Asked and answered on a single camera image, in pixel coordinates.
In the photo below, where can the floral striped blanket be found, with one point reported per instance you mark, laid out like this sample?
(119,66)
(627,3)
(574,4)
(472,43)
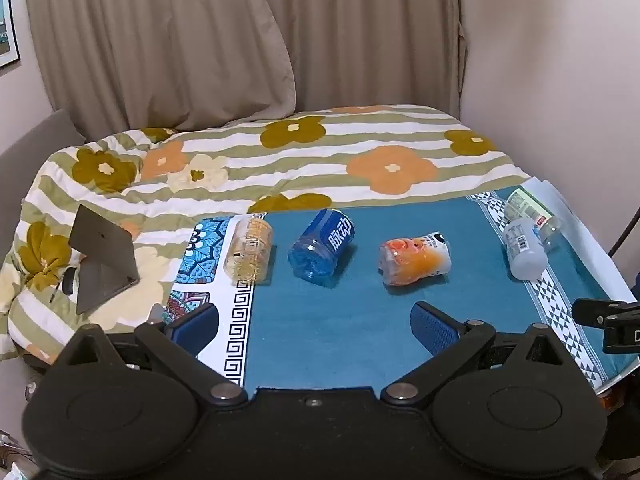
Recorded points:
(350,135)

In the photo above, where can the green labelled clear bottle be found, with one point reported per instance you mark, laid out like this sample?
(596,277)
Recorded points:
(525,205)

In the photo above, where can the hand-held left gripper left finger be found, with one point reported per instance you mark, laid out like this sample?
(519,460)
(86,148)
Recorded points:
(192,327)

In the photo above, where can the clear yellow-tinted bottle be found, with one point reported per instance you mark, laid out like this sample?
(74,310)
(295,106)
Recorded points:
(248,247)

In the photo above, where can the framed wall picture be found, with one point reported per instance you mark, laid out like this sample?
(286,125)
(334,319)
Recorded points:
(6,25)

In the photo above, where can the orange and white bottle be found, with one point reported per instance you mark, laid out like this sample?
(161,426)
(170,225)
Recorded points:
(415,260)

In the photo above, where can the white sheet under mat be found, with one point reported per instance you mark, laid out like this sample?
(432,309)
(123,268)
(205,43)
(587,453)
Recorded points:
(560,200)

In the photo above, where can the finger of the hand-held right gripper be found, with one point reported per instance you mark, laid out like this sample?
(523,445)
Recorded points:
(590,311)

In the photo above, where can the grey tablet with folded cover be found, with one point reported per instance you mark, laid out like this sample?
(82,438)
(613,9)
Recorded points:
(102,255)

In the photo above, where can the grey upholstered headboard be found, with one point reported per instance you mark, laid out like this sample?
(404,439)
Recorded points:
(30,160)

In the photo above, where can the teal patterned table mat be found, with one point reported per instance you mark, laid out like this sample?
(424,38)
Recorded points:
(340,320)

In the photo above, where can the blue labelled plastic bottle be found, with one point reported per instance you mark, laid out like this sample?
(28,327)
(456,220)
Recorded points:
(322,245)

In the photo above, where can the white translucent bottle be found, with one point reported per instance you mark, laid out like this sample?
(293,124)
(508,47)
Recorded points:
(524,250)

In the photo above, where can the beige curtain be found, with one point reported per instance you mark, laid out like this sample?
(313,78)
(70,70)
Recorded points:
(200,35)

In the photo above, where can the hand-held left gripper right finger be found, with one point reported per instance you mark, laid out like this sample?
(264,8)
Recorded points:
(432,330)

